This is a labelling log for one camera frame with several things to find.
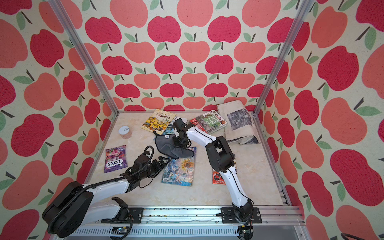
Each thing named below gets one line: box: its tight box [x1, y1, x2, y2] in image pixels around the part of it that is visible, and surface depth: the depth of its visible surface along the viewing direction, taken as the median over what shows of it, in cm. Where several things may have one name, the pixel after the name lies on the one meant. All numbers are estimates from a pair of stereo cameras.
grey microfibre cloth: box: [153, 131, 195, 159], surface depth 98 cm
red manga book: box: [212, 170, 226, 185], surface depth 87 cm
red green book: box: [190, 109, 228, 134], surface depth 114 cm
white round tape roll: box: [118, 126, 133, 140], surface depth 106 cm
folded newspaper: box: [217, 100, 260, 145], surface depth 112 cm
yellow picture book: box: [141, 108, 177, 135], surface depth 117 cm
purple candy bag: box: [104, 145, 128, 173], surface depth 95 cm
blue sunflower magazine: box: [161, 147, 197, 187], surface depth 90 cm
